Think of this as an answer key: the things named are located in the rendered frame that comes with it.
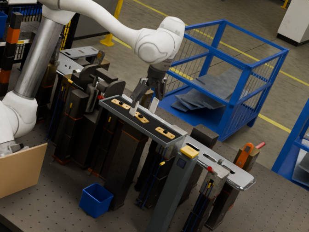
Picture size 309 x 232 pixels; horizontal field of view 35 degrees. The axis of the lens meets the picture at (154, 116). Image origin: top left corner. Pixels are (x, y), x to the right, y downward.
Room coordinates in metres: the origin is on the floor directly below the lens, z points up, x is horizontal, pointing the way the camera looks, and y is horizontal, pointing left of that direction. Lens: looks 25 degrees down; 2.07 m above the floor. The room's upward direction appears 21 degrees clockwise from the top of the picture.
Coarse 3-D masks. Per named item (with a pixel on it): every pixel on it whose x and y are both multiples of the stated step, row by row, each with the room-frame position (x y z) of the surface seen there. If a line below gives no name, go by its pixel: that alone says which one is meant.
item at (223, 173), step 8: (216, 168) 1.85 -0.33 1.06; (224, 168) 1.88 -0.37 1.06; (208, 176) 1.81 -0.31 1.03; (224, 176) 1.82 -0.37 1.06; (208, 184) 1.81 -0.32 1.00; (216, 184) 1.79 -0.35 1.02; (200, 192) 1.82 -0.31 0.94; (208, 192) 1.80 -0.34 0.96; (216, 192) 1.81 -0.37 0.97; (200, 200) 1.82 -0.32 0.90; (208, 200) 1.81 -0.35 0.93; (200, 208) 1.81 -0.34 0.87; (208, 208) 1.83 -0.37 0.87; (192, 216) 1.82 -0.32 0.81; (200, 216) 1.81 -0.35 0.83; (184, 224) 1.83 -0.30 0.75; (192, 224) 1.81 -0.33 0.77; (200, 224) 1.81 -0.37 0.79
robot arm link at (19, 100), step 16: (48, 16) 2.03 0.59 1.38; (64, 16) 2.05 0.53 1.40; (48, 32) 2.02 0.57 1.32; (32, 48) 2.01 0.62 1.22; (48, 48) 2.02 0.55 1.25; (32, 64) 1.98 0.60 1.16; (32, 80) 1.96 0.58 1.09; (16, 96) 1.92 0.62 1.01; (32, 96) 1.97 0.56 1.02; (16, 112) 1.88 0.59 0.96; (32, 112) 1.94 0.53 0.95; (32, 128) 1.98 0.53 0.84
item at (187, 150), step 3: (183, 147) 1.74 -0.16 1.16; (186, 147) 1.75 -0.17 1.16; (189, 147) 1.76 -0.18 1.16; (180, 150) 1.72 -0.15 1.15; (183, 150) 1.72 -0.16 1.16; (186, 150) 1.73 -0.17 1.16; (189, 150) 1.74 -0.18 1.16; (192, 150) 1.75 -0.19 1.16; (195, 150) 1.76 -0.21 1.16; (183, 153) 1.71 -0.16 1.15; (186, 153) 1.71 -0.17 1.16; (189, 153) 1.71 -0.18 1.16; (192, 153) 1.72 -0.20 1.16; (195, 153) 1.73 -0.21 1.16; (198, 153) 1.74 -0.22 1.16; (189, 156) 1.70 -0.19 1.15; (192, 156) 1.70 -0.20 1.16
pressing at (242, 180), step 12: (60, 60) 2.51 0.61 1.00; (72, 60) 2.58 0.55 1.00; (60, 72) 2.35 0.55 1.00; (72, 72) 2.42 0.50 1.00; (96, 84) 2.38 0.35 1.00; (144, 108) 2.31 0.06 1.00; (192, 144) 2.11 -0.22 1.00; (216, 156) 2.08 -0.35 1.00; (240, 168) 2.05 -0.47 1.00; (228, 180) 1.90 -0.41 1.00; (240, 180) 1.94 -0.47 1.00; (252, 180) 1.99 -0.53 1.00
